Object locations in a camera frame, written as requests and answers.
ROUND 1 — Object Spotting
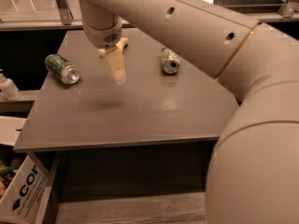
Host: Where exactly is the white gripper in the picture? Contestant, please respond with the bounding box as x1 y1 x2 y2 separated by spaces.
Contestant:
82 19 126 85

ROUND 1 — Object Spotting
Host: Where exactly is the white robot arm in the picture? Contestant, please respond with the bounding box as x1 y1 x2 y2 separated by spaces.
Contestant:
83 0 299 224

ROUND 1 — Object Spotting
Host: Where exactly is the white green soda can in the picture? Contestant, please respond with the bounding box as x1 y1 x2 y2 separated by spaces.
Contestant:
161 47 180 74

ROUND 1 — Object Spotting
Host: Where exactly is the yellow sponge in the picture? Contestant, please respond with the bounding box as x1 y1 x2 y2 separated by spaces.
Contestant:
98 37 128 58

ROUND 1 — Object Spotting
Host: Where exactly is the white plastic bottle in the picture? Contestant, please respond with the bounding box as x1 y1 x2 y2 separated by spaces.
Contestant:
0 73 21 101

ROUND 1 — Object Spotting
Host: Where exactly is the white cardboard box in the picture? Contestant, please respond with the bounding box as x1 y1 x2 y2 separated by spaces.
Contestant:
0 116 48 224

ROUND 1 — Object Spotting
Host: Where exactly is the metal railing frame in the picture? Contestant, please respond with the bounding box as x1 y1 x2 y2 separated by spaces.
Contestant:
0 0 299 30

